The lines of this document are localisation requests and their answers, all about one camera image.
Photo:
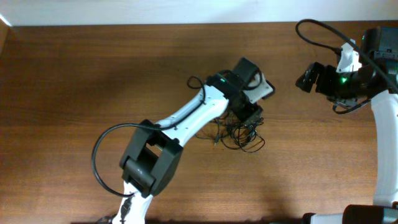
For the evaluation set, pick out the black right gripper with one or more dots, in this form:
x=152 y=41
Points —
x=325 y=71

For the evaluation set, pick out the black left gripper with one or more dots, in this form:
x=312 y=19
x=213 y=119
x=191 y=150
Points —
x=249 y=111

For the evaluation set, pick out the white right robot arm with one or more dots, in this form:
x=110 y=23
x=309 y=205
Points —
x=365 y=74

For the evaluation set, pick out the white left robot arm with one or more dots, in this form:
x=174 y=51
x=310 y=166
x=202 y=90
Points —
x=153 y=153

